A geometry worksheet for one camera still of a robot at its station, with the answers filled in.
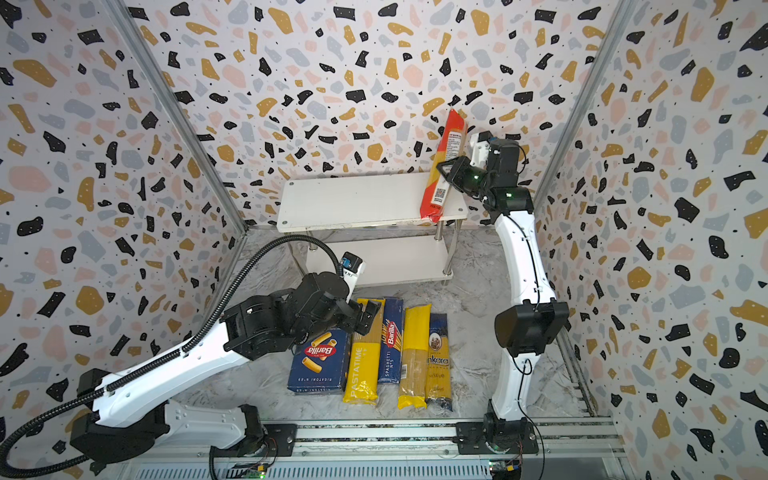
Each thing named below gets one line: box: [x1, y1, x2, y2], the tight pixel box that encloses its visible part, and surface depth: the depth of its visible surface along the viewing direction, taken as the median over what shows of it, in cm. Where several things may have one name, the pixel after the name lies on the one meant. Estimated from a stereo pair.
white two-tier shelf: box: [276, 172, 468, 287], surface depth 82 cm
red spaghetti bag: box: [420, 108, 467, 224], surface depth 76 cm
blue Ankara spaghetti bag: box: [425, 313, 453, 411], surface depth 85 cm
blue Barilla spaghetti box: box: [379, 299, 404, 384], surface depth 87 cm
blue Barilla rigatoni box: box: [287, 328, 352, 395], surface depth 81 cm
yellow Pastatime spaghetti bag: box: [344, 298, 385, 404], surface depth 83 cm
